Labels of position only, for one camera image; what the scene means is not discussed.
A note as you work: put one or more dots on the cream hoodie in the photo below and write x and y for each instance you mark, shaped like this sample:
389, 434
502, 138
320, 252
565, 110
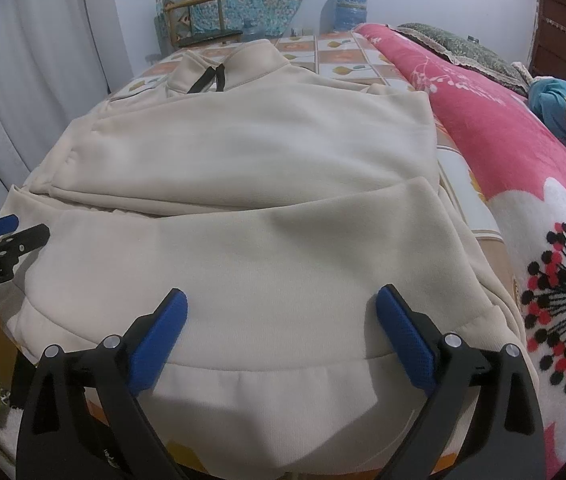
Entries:
243, 210

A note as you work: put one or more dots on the pink floral blanket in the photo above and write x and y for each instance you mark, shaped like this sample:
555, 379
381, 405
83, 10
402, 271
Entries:
488, 135

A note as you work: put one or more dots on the small clear bottle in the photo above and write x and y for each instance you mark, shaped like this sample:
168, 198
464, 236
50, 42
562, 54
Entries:
251, 31

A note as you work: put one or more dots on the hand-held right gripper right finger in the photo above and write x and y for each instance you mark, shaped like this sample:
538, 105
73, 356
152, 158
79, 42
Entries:
405, 332

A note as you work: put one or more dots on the white curtain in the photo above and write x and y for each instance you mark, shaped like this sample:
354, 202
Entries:
28, 75

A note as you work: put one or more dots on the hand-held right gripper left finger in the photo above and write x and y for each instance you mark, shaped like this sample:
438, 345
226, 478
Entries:
160, 340

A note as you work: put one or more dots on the wooden chair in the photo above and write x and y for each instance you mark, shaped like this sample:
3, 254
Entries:
203, 22

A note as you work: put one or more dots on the tile print bed sheet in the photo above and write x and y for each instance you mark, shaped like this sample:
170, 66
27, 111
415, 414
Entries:
343, 55

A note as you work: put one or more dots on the grey-green patterned pillow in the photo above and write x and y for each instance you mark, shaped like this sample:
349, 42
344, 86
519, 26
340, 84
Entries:
468, 50

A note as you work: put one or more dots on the blue water jug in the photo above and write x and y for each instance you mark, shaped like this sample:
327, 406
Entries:
351, 10

